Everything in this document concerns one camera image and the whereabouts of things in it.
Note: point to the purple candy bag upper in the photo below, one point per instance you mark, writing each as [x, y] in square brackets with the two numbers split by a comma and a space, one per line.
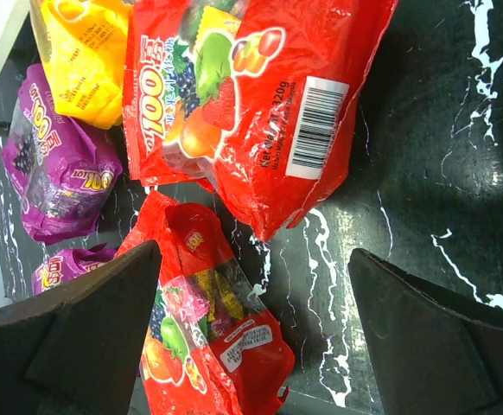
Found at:
[62, 168]

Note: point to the small red candy bag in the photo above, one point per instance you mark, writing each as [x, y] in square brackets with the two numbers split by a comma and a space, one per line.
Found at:
[211, 346]

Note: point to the yellow mango candy bag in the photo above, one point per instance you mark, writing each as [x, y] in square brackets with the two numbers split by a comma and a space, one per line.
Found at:
[82, 46]

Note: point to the purple candy bag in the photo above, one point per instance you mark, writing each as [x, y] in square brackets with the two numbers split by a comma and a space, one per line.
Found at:
[68, 264]
[62, 168]

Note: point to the purple candy bag lower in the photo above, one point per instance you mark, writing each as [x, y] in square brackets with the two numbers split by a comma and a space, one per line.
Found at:
[68, 264]

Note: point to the large red candy bag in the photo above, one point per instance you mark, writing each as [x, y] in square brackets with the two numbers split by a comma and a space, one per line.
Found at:
[253, 100]

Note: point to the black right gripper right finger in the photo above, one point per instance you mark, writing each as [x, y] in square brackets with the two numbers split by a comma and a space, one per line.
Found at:
[433, 351]

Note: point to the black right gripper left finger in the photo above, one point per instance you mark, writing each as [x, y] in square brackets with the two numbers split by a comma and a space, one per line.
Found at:
[75, 349]

